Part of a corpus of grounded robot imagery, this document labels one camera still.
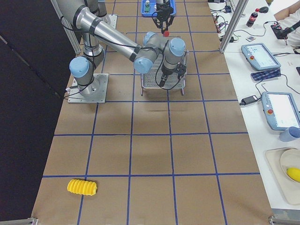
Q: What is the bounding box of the yellow lemon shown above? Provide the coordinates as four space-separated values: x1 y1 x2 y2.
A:
286 167 300 182

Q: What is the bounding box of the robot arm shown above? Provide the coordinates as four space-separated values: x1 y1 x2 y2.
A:
151 0 174 31
57 0 186 100

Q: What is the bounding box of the black power brick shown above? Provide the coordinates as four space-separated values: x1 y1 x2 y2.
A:
240 95 260 106

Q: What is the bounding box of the yellow ribbed plastic part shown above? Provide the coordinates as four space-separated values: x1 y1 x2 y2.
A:
67 179 97 196

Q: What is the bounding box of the blue checkered cloth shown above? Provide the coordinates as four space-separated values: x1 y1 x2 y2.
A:
251 68 281 82

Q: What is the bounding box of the cola bottle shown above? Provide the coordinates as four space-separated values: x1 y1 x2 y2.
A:
246 8 260 27

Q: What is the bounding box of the lower teach pendant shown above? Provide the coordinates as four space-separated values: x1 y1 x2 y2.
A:
261 91 300 131

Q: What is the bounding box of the beige serving tray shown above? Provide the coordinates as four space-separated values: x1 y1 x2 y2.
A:
265 147 300 205

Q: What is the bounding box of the silver mesh top tray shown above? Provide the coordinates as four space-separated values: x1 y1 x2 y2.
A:
141 53 187 91

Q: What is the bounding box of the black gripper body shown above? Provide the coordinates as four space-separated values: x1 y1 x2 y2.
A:
161 61 187 79
156 3 173 23

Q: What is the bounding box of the blue plastic tray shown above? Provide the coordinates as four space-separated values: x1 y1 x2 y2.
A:
141 0 176 17

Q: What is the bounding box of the aluminium profile post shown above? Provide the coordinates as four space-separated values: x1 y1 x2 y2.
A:
219 0 248 53

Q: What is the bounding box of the beige plate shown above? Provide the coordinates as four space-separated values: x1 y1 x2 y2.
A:
280 149 300 180

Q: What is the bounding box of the upper teach pendant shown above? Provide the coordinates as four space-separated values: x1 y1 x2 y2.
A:
241 43 281 71

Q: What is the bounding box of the blue cup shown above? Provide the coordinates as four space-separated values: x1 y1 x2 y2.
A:
279 127 300 142

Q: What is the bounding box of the teach pendant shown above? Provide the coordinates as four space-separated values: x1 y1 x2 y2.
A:
261 91 300 131
241 43 281 71

